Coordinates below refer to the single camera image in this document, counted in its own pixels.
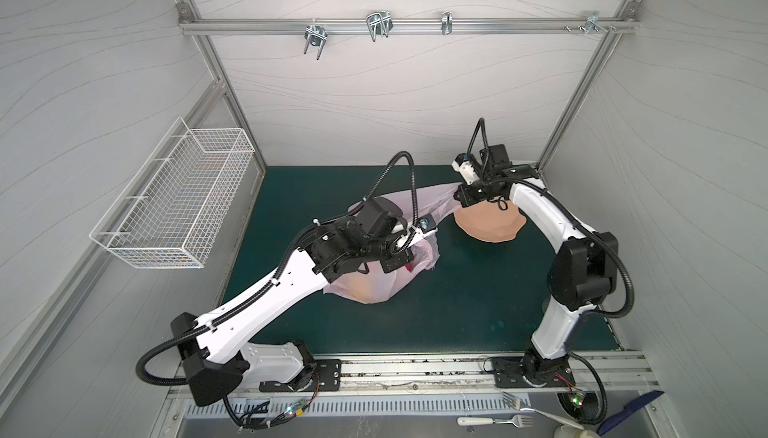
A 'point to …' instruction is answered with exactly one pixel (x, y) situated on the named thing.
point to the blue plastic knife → (615, 419)
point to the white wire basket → (170, 212)
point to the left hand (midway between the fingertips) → (413, 235)
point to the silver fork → (515, 402)
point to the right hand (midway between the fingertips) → (463, 187)
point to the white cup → (567, 431)
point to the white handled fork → (519, 421)
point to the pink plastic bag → (376, 285)
